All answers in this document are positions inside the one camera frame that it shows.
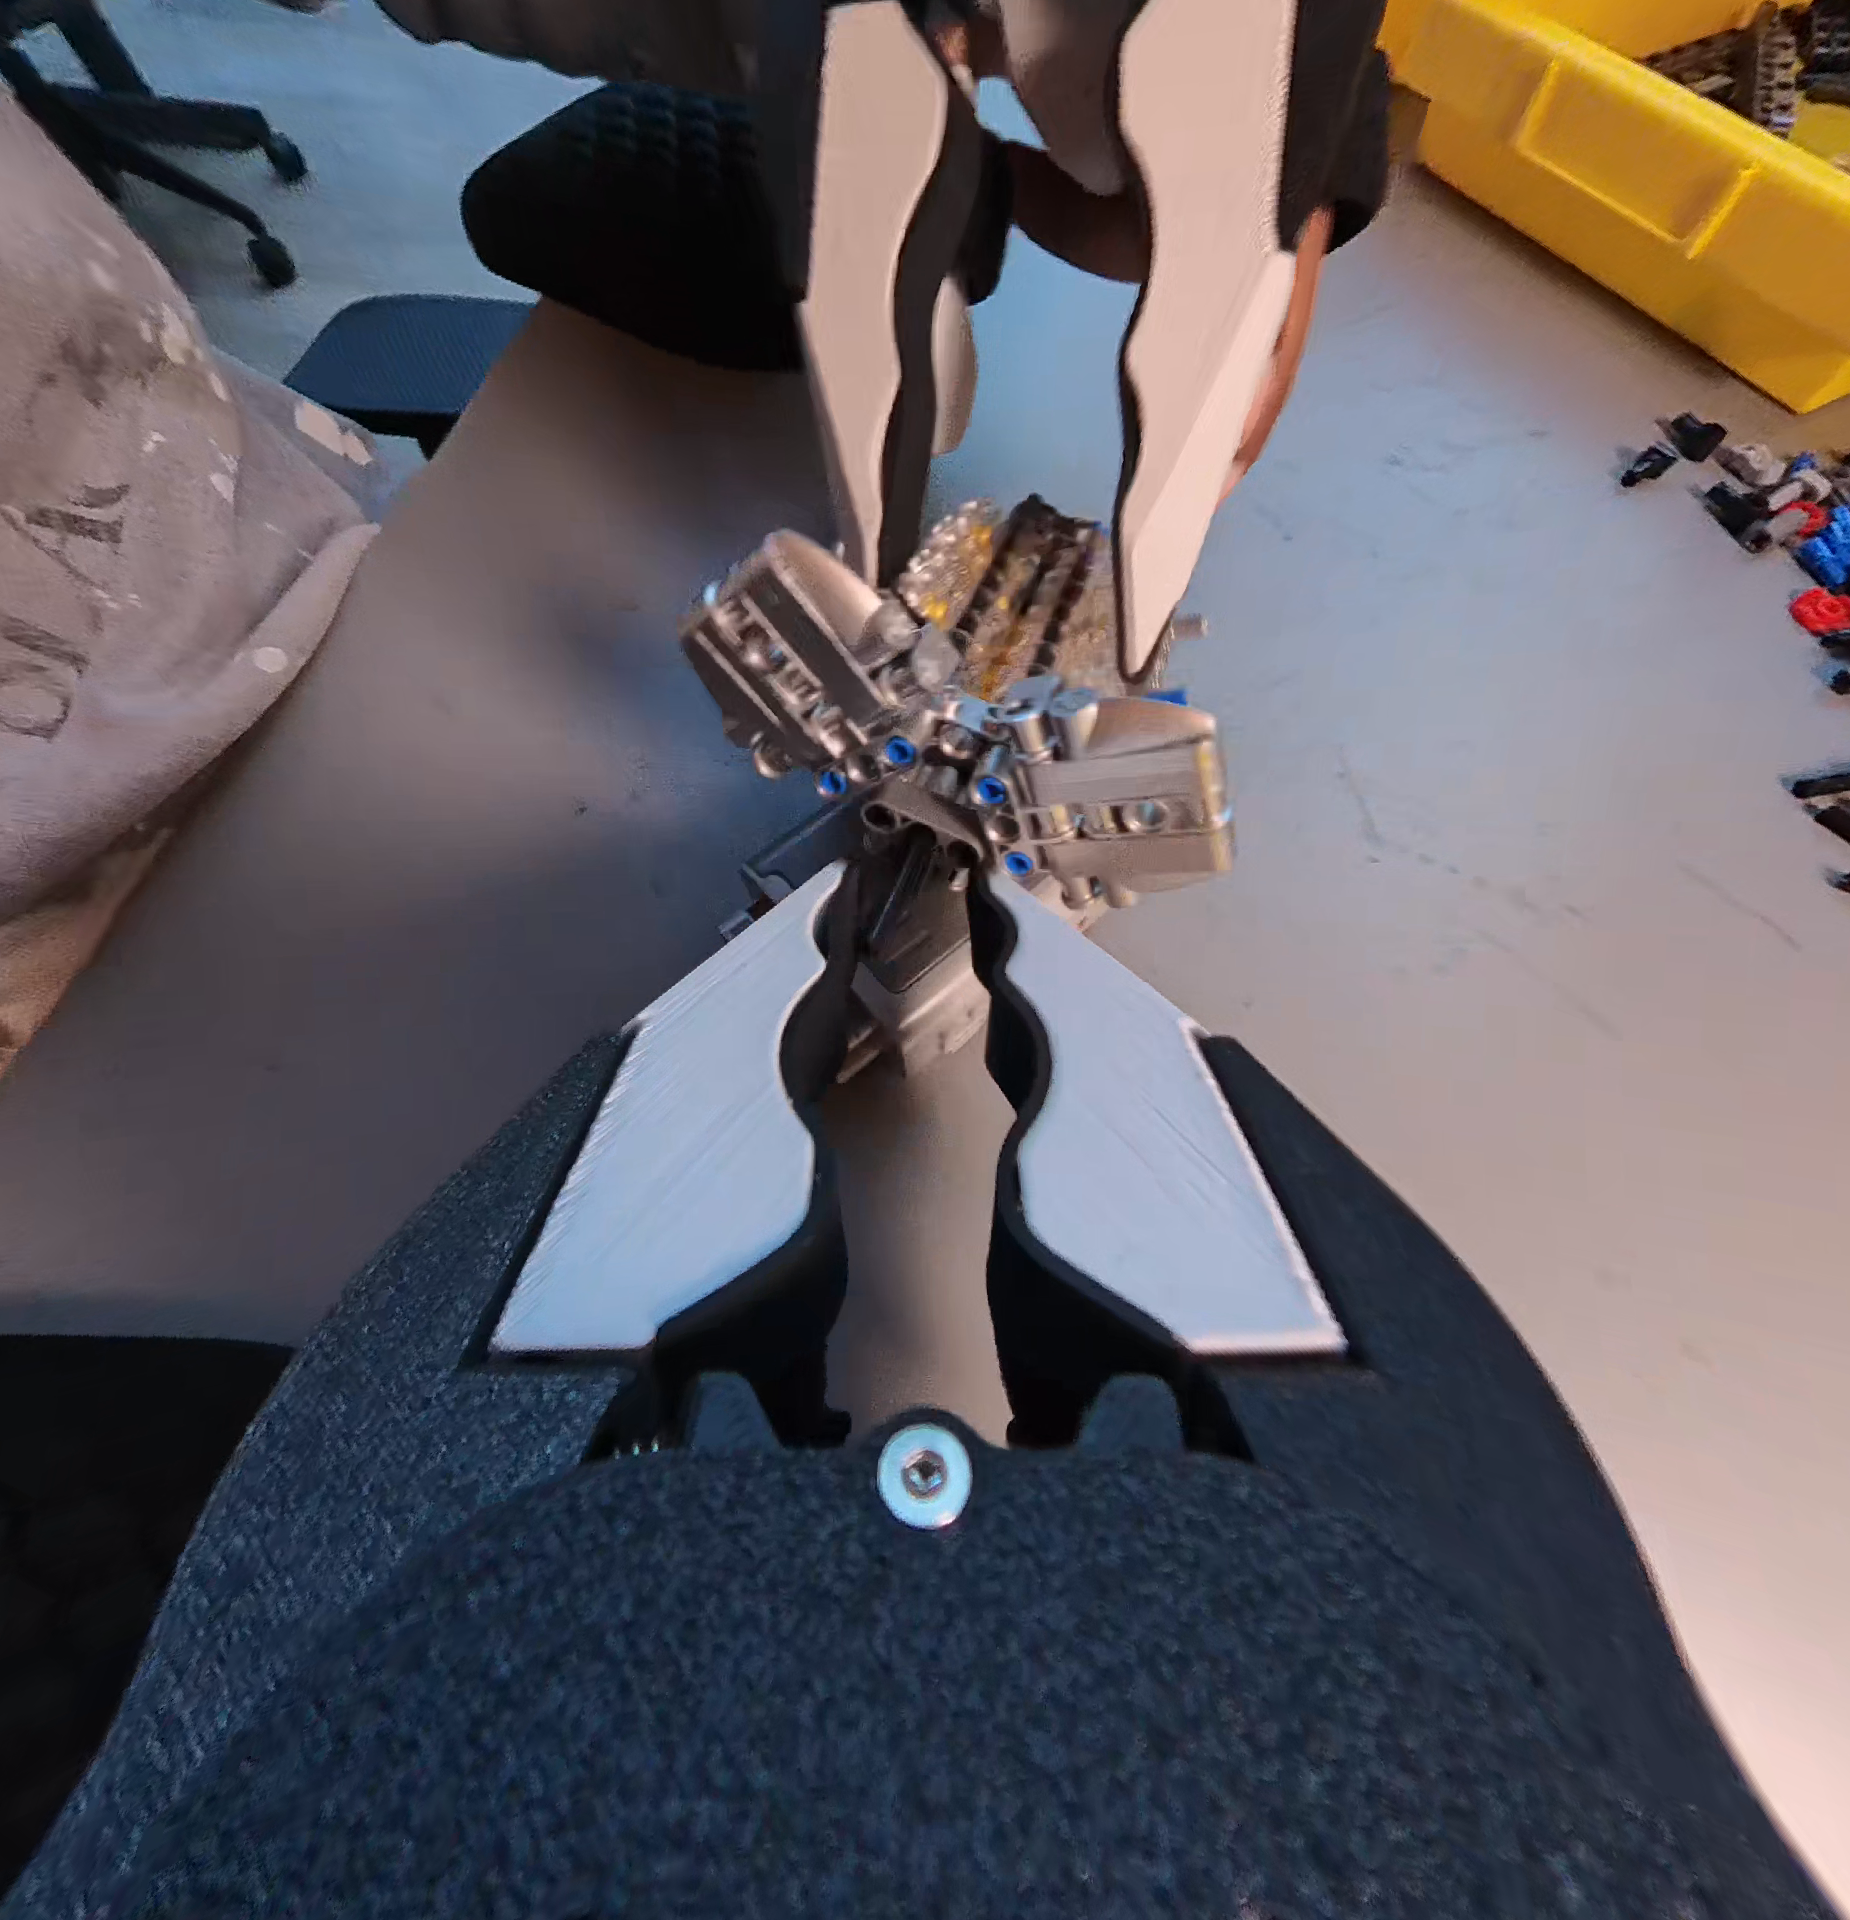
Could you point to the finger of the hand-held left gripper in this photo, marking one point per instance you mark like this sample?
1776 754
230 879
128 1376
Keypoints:
860 241
1220 300

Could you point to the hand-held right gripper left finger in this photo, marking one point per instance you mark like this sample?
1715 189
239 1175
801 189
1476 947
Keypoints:
670 1201

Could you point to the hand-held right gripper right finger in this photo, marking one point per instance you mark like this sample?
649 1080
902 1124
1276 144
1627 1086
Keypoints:
1167 1201

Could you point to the grey brick engine model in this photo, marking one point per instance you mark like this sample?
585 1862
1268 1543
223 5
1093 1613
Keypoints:
987 737

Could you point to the person's left hand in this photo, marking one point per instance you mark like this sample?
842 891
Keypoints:
1292 360

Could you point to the black mesh chair pad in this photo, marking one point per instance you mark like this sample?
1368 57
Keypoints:
627 226

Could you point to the yellow plastic bin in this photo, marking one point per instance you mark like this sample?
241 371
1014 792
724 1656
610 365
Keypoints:
1647 181

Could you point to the dark blue chair seat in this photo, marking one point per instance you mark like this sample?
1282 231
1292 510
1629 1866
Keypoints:
417 360

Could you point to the pile of colourful brick parts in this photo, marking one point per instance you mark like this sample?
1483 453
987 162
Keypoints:
1810 571

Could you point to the black office chair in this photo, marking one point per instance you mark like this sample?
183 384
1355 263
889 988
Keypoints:
146 137

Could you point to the grey printed sweatshirt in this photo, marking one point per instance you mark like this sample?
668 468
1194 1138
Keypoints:
116 540

